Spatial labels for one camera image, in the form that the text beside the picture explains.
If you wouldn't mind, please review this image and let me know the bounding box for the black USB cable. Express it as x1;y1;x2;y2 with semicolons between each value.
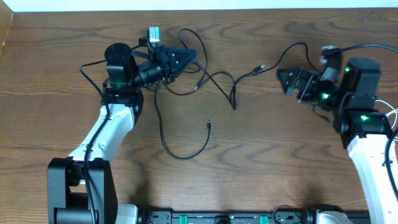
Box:
192;42;321;111
153;28;237;161

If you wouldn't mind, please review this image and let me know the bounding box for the white USB cable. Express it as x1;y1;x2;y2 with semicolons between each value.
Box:
374;99;398;131

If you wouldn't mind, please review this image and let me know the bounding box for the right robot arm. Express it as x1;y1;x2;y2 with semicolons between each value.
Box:
276;58;397;223

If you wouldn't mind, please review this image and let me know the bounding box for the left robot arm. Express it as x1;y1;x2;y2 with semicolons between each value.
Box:
47;43;197;223

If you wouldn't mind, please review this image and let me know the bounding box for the right camera black cable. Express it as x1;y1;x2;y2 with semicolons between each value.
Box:
329;43;398;200

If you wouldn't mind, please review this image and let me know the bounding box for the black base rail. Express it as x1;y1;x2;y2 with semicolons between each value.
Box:
136;203;371;224

